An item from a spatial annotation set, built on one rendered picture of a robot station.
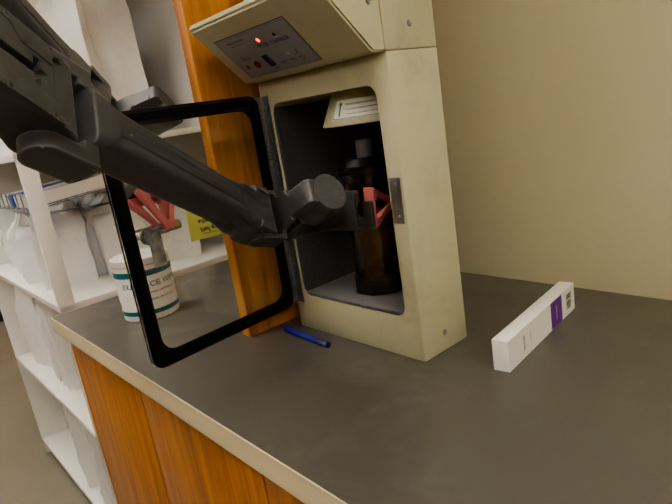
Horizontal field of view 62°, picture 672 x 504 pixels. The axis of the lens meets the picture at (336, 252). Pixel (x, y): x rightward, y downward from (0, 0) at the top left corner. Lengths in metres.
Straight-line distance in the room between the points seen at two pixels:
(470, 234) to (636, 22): 0.53
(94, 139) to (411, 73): 0.47
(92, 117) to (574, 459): 0.61
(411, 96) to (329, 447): 0.50
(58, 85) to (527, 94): 0.88
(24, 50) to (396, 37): 0.49
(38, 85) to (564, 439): 0.64
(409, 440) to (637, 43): 0.74
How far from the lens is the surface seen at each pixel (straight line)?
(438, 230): 0.90
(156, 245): 0.90
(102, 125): 0.58
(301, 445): 0.76
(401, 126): 0.83
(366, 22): 0.80
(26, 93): 0.51
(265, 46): 0.92
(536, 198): 1.22
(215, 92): 1.08
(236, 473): 0.96
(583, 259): 1.21
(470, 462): 0.69
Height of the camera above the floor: 1.34
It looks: 14 degrees down
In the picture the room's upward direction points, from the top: 9 degrees counter-clockwise
